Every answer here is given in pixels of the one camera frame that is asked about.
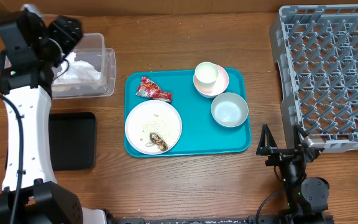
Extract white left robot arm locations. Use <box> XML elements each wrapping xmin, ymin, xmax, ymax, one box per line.
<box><xmin>0</xmin><ymin>4</ymin><xmax>114</xmax><ymax>223</ymax></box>

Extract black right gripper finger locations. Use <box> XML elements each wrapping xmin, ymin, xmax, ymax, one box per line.
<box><xmin>257</xmin><ymin>124</ymin><xmax>278</xmax><ymax>150</ymax></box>
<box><xmin>293</xmin><ymin>124</ymin><xmax>308</xmax><ymax>149</ymax></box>

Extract black tray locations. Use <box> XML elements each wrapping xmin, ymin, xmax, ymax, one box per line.
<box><xmin>49</xmin><ymin>112</ymin><xmax>96</xmax><ymax>171</ymax></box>

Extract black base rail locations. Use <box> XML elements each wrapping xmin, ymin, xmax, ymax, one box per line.
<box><xmin>107</xmin><ymin>215</ymin><xmax>285</xmax><ymax>224</ymax></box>

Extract clear plastic bin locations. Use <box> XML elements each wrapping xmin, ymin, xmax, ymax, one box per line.
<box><xmin>3</xmin><ymin>32</ymin><xmax>117</xmax><ymax>100</ymax></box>

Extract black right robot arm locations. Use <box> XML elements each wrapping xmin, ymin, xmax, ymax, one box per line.
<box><xmin>255</xmin><ymin>124</ymin><xmax>334</xmax><ymax>223</ymax></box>

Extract brown food scrap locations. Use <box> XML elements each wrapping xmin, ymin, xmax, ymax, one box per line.
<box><xmin>149</xmin><ymin>133</ymin><xmax>168</xmax><ymax>152</ymax></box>

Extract grey bowl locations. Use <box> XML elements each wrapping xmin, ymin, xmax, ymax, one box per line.
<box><xmin>211</xmin><ymin>93</ymin><xmax>249</xmax><ymax>128</ymax></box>

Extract white napkin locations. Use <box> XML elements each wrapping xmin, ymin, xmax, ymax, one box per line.
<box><xmin>53</xmin><ymin>52</ymin><xmax>102</xmax><ymax>87</ymax></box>

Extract large white plate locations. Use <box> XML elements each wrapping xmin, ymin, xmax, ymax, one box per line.
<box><xmin>125</xmin><ymin>100</ymin><xmax>182</xmax><ymax>156</ymax></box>

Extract grey dishwasher rack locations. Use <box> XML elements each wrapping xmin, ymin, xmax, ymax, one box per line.
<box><xmin>270</xmin><ymin>4</ymin><xmax>358</xmax><ymax>153</ymax></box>

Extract small pink saucer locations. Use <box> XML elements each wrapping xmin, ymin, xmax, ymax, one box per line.
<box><xmin>193</xmin><ymin>64</ymin><xmax>229</xmax><ymax>98</ymax></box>

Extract red snack wrapper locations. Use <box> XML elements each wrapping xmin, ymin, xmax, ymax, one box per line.
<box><xmin>136</xmin><ymin>77</ymin><xmax>172</xmax><ymax>103</ymax></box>

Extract teal plastic tray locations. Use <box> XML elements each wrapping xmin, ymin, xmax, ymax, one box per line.
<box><xmin>124</xmin><ymin>70</ymin><xmax>252</xmax><ymax>157</ymax></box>

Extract pale yellow cup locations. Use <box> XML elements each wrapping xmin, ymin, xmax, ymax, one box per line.
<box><xmin>195</xmin><ymin>62</ymin><xmax>219</xmax><ymax>91</ymax></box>

